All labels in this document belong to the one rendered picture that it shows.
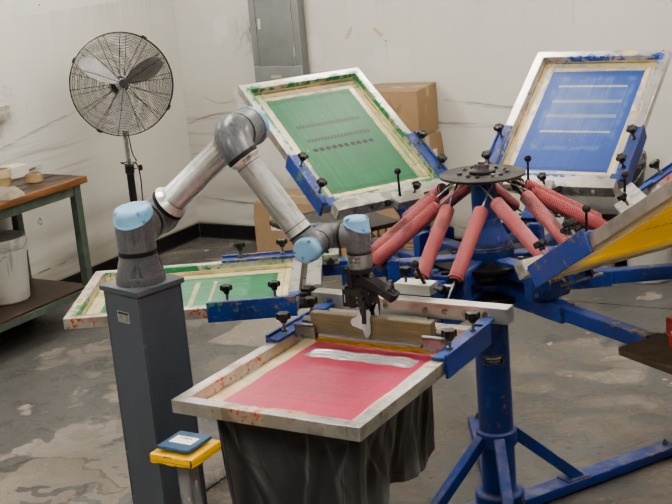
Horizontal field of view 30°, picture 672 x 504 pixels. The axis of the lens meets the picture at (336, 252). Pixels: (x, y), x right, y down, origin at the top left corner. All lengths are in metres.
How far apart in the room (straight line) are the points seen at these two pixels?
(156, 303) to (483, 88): 4.52
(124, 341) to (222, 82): 5.27
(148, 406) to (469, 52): 4.61
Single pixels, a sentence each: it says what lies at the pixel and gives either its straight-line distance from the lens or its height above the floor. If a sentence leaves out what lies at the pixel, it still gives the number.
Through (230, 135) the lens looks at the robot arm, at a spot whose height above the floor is 1.64.
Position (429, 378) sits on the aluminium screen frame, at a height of 0.98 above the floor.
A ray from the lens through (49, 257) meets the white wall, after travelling 8.15.
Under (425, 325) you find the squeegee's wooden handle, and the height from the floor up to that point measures 1.05.
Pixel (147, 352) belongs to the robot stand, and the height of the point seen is 1.01.
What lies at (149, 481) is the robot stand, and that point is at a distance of 3.97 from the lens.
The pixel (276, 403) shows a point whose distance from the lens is 3.41.
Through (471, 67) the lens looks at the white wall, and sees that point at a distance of 7.96.
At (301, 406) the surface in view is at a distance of 3.37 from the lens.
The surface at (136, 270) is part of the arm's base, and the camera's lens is 3.75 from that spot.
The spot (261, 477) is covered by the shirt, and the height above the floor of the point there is 0.75.
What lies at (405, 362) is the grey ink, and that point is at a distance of 3.61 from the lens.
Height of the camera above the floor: 2.21
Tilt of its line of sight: 15 degrees down
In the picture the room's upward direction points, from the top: 5 degrees counter-clockwise
